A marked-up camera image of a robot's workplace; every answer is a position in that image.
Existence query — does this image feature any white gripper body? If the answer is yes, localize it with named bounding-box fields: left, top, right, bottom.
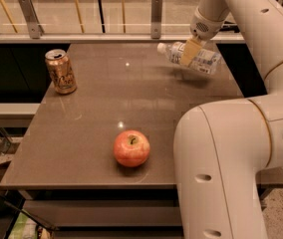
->
left=190, top=7, right=225, bottom=41

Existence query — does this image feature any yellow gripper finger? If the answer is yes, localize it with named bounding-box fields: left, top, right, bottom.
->
left=180, top=38, right=202, bottom=66

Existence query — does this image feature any clear plastic water bottle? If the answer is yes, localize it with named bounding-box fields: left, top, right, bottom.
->
left=157, top=42, right=221, bottom=75

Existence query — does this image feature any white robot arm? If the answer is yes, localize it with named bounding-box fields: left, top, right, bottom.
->
left=173, top=0, right=283, bottom=239

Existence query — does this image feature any orange soda can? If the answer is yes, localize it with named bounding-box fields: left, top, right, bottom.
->
left=45, top=49, right=77, bottom=95

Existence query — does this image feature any red apple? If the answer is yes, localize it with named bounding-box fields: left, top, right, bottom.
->
left=113, top=130, right=150, bottom=167

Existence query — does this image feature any metal glass railing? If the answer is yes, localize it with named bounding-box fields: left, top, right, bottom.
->
left=0, top=0, right=283, bottom=45

